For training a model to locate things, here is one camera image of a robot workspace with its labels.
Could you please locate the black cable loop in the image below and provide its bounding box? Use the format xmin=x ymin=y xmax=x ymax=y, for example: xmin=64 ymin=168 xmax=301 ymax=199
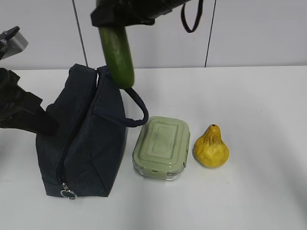
xmin=181 ymin=0 xmax=204 ymax=34

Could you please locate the green cucumber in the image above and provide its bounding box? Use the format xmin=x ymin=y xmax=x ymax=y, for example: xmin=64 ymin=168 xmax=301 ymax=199
xmin=99 ymin=27 xmax=134 ymax=89

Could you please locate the green lidded glass container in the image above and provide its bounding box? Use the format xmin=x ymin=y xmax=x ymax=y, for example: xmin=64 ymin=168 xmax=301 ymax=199
xmin=132 ymin=116 xmax=190 ymax=181

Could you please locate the yellow pear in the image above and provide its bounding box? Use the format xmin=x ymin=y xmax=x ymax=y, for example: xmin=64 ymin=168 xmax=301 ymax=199
xmin=193 ymin=124 xmax=229 ymax=168

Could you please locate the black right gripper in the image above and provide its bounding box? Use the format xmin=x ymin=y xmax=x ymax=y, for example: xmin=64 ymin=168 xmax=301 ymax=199
xmin=91 ymin=0 xmax=187 ymax=27

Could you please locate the dark blue fabric lunch bag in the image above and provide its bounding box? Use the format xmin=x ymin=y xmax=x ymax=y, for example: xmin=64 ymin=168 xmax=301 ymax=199
xmin=35 ymin=64 xmax=149 ymax=199

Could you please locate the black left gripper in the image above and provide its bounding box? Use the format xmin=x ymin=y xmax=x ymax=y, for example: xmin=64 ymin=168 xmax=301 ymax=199
xmin=0 ymin=68 xmax=59 ymax=136

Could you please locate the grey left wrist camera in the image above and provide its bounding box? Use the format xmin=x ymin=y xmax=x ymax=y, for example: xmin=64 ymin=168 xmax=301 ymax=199
xmin=0 ymin=26 xmax=28 ymax=60

